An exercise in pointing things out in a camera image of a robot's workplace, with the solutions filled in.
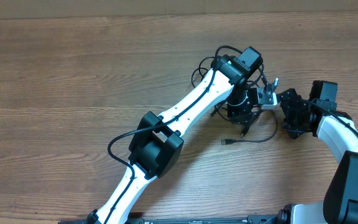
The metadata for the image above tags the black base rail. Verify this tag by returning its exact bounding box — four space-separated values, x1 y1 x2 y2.
57 214 279 224

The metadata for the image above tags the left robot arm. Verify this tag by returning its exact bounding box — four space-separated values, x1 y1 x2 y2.
86 47 263 223

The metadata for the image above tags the black audio jack cable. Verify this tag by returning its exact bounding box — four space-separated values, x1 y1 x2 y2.
190 55 267 90

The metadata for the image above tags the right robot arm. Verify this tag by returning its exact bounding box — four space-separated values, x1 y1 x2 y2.
273 80 358 223

